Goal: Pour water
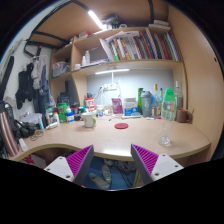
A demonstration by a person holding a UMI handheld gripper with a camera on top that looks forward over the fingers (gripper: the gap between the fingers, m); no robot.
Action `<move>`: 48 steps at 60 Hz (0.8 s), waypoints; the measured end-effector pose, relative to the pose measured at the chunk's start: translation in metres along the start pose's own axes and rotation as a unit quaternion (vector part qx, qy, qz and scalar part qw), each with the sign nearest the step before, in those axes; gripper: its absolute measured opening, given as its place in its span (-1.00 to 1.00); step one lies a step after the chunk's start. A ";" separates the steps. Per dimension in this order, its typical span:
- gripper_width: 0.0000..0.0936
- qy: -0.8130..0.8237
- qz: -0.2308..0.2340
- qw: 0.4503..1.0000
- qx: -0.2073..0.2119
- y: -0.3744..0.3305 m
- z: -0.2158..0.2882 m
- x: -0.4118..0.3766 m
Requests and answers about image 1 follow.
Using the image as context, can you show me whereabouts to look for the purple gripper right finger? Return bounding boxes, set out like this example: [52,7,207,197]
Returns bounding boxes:
[131,144,183,185]

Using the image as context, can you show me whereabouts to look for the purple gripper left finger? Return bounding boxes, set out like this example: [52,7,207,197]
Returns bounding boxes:
[45,145,94,186]

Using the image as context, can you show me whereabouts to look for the shoe under desk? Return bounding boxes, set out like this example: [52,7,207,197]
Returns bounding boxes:
[89,173,109,189]

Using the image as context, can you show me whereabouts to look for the white green mug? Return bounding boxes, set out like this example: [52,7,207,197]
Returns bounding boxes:
[82,112,96,128]

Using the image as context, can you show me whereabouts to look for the red round coaster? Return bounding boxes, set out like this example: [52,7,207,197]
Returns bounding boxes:
[114,123,128,129]

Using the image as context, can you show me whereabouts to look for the white bottle blue cap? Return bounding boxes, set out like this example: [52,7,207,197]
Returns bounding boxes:
[66,106,74,123]

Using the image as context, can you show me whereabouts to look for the brown ceramic mug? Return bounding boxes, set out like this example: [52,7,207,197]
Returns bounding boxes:
[176,108,192,123]

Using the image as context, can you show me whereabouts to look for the green box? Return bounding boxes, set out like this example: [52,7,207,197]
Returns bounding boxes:
[57,103,67,123]

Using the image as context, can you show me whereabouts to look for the white blue tissue pack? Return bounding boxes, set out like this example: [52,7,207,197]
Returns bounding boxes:
[123,98,138,116]

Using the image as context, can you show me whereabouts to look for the clear plastic bottle green cap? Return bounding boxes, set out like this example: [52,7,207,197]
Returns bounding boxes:
[158,88,176,146]

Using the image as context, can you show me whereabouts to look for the pink snack bag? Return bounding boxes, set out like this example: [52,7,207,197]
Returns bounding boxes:
[112,98,123,114]

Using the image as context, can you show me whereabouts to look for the grey shaker bottle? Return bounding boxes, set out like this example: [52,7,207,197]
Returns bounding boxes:
[141,91,151,117]

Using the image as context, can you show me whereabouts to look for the dark green bottle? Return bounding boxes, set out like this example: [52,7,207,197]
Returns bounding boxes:
[138,88,143,114]

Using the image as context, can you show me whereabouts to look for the clear glass bottle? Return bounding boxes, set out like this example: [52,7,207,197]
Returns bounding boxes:
[174,82,183,108]

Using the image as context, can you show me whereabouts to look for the hanging dark clothes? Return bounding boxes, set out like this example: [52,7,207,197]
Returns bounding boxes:
[15,55,55,114]

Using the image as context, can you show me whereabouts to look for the LED strip desk lamp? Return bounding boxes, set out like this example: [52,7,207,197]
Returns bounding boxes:
[95,68,130,75]

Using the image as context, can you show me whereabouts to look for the white bottles on shelf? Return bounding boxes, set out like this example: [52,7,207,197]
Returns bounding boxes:
[82,51,90,66]

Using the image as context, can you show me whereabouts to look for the row of books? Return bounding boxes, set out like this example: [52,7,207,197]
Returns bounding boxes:
[101,28,181,62]

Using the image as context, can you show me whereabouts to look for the ceiling light tube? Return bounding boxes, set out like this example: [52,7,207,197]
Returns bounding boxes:
[88,10,104,30]

